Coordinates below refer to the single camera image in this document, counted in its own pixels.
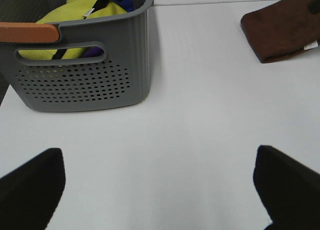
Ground blue purple towel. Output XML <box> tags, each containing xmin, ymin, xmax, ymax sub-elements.
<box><xmin>82</xmin><ymin>0</ymin><xmax>136</xmax><ymax>58</ymax></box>

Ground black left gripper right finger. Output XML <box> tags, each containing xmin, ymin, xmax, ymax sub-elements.
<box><xmin>253</xmin><ymin>145</ymin><xmax>320</xmax><ymax>229</ymax></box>

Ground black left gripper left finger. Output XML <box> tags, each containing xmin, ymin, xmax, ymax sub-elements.
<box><xmin>0</xmin><ymin>148</ymin><xmax>66</xmax><ymax>229</ymax></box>

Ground grey perforated plastic basket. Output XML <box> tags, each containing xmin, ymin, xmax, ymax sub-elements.
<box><xmin>0</xmin><ymin>0</ymin><xmax>154</xmax><ymax>112</ymax></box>

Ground yellow-green towel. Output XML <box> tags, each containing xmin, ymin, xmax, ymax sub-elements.
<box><xmin>18</xmin><ymin>0</ymin><xmax>128</xmax><ymax>61</ymax></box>

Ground brown towel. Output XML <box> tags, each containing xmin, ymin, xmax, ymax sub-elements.
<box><xmin>240</xmin><ymin>0</ymin><xmax>320</xmax><ymax>63</ymax></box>

